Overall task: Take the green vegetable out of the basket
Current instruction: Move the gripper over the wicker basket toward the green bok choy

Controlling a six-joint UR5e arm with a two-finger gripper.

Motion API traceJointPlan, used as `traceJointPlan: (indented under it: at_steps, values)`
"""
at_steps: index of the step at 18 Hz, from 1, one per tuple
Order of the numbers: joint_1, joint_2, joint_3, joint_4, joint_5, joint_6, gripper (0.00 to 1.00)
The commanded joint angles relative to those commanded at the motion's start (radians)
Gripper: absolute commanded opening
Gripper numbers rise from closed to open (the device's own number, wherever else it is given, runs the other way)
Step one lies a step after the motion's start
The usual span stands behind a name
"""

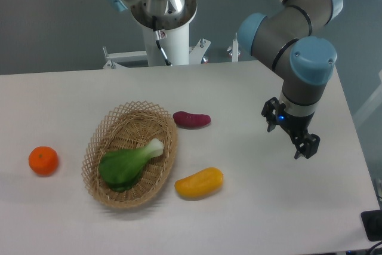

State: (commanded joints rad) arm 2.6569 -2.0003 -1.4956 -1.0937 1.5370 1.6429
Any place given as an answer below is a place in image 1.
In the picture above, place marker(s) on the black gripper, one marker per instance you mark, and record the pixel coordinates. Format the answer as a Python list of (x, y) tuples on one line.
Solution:
[(295, 126)]

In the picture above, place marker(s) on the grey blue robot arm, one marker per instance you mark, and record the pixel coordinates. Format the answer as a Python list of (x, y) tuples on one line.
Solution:
[(284, 43)]

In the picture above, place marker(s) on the woven wicker basket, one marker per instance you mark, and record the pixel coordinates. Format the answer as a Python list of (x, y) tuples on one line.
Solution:
[(130, 126)]

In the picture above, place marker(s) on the green bok choy vegetable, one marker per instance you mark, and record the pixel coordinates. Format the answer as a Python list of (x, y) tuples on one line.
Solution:
[(122, 169)]

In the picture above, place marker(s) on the yellow bell pepper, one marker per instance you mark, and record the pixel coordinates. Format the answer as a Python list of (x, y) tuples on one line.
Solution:
[(200, 184)]

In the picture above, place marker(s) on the purple sweet potato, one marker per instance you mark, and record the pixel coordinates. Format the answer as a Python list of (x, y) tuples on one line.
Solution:
[(190, 120)]

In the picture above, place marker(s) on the black device at table edge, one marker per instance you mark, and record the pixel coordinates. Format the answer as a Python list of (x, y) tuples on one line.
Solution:
[(372, 224)]

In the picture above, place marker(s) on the orange tangerine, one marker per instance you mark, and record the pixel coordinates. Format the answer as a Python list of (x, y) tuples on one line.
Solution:
[(43, 160)]

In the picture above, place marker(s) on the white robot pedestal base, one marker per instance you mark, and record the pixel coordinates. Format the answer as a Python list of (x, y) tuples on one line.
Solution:
[(165, 27)]

